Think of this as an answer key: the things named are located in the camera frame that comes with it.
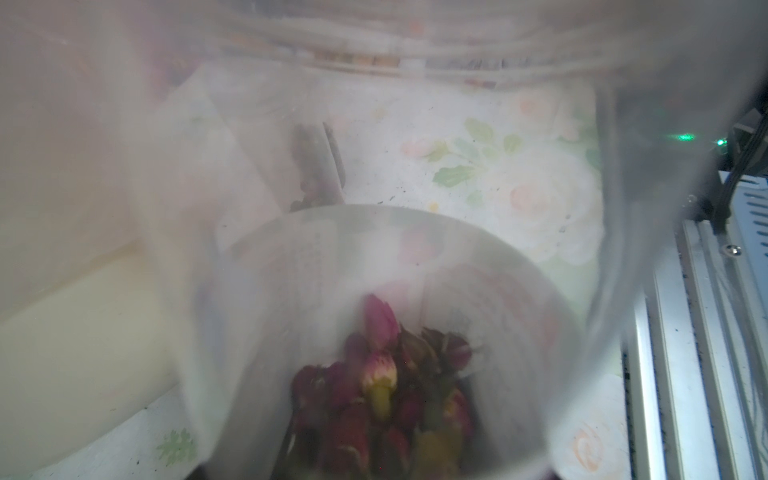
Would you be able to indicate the clear jar with rose tea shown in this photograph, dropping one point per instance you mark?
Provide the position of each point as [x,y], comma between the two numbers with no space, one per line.
[400,239]

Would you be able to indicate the bin with pink bag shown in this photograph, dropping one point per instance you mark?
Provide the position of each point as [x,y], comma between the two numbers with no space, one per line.
[81,349]

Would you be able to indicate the aluminium front rail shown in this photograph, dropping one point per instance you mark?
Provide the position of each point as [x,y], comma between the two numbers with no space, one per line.
[695,358]

